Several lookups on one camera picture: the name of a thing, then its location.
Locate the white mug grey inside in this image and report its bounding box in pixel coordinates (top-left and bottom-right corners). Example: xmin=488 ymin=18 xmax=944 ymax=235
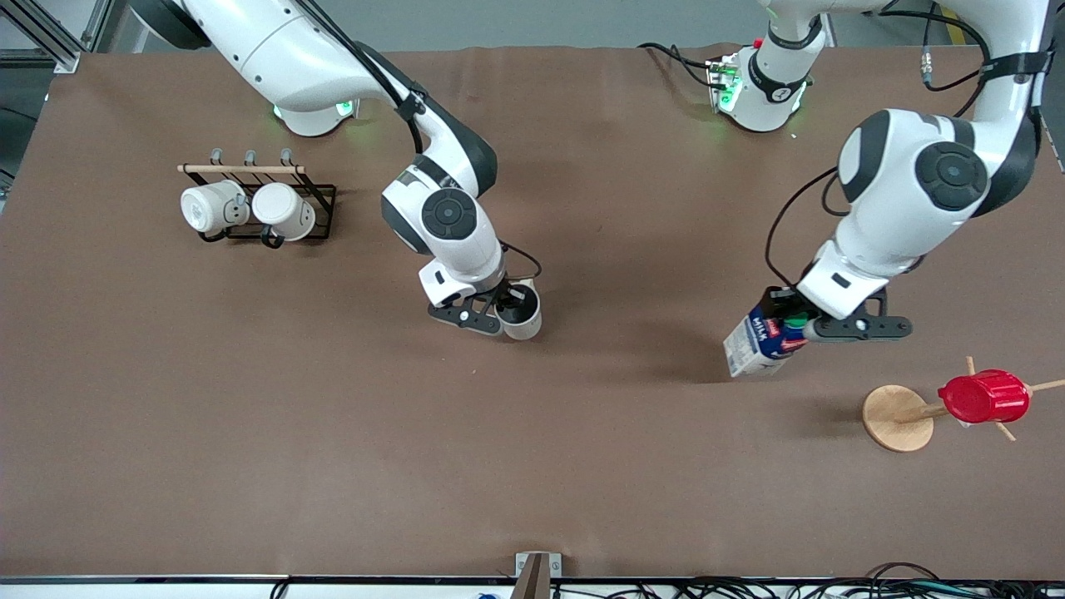
xmin=496 ymin=279 xmax=543 ymax=341

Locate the blue white milk carton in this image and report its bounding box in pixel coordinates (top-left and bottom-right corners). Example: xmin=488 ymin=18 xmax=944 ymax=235
xmin=722 ymin=304 xmax=812 ymax=379

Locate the red plastic cup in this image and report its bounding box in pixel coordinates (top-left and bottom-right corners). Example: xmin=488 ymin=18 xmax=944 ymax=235
xmin=938 ymin=369 xmax=1032 ymax=425

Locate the wooden mug tree stand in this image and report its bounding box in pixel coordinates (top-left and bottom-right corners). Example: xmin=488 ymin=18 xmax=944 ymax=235
xmin=862 ymin=356 xmax=1065 ymax=453

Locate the face print white mug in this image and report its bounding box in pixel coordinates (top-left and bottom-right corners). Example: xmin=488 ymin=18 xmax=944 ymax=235
xmin=180 ymin=180 xmax=250 ymax=244

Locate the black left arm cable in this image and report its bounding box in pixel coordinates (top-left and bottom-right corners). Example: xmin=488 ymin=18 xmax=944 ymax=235
xmin=764 ymin=166 xmax=850 ymax=288

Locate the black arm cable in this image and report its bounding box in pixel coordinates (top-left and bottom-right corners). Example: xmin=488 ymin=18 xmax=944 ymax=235
xmin=295 ymin=0 xmax=429 ymax=155
xmin=764 ymin=166 xmax=850 ymax=288

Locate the plain white mug black handle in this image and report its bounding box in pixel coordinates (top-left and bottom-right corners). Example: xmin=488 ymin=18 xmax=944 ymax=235
xmin=251 ymin=182 xmax=317 ymax=250

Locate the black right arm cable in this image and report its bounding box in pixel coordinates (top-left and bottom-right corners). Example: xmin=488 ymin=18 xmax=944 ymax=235
xmin=295 ymin=0 xmax=429 ymax=155

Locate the black wire mug rack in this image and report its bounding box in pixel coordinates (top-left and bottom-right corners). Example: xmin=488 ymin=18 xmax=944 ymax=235
xmin=176 ymin=148 xmax=338 ymax=249

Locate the black cable bundle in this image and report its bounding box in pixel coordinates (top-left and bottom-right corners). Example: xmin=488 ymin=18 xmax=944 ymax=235
xmin=549 ymin=562 xmax=1065 ymax=599

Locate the aluminium frame profile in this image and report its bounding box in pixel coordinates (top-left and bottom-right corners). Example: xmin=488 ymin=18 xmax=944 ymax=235
xmin=0 ymin=0 xmax=113 ymax=73

